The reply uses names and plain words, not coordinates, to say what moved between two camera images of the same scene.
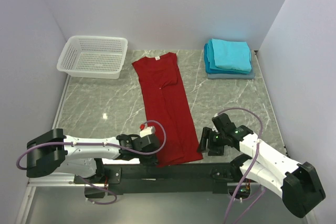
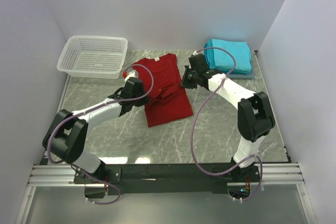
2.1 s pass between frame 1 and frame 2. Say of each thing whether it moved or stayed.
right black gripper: moved
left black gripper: moved
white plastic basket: stayed
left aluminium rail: stayed
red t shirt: moved
